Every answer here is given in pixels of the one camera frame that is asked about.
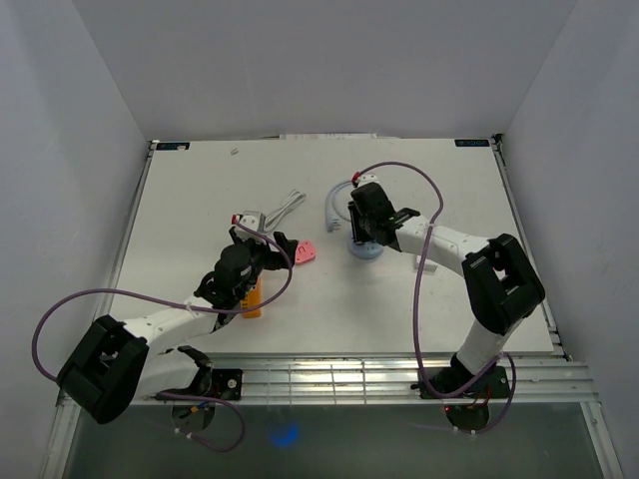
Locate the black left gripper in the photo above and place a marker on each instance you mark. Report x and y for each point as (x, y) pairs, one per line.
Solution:
(248, 242)

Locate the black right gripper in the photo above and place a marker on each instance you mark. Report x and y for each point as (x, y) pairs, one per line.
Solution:
(357, 235)

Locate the blue round power socket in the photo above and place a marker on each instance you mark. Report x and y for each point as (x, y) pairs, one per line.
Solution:
(368, 250)

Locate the pink square plug adapter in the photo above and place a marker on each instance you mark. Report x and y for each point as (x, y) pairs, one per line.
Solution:
(305, 252)

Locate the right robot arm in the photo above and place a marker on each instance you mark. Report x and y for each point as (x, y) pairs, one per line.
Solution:
(502, 285)

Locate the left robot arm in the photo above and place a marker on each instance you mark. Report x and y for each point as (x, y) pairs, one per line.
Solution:
(117, 362)

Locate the orange power strip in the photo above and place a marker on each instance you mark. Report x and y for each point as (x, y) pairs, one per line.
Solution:
(250, 304)

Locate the white cube charger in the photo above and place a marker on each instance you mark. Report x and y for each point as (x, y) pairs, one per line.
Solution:
(429, 266)

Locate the papers at table back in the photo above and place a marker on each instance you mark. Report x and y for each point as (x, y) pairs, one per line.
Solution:
(327, 136)

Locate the dark table corner label right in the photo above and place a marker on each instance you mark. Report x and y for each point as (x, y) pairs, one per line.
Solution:
(472, 143)

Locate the dark table corner label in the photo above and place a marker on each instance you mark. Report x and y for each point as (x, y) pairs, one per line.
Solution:
(472, 143)
(172, 146)

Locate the dark table corner label left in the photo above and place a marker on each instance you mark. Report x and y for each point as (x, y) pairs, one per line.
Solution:
(172, 146)

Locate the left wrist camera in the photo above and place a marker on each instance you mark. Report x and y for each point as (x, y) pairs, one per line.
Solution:
(252, 220)

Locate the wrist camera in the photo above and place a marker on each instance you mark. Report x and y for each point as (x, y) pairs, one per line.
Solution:
(360, 179)
(252, 220)

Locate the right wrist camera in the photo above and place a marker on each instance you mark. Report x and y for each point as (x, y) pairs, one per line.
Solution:
(360, 179)

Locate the aluminium front rail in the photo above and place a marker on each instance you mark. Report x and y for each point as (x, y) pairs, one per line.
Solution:
(376, 381)

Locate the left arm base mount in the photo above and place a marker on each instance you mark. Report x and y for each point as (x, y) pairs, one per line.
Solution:
(220, 383)

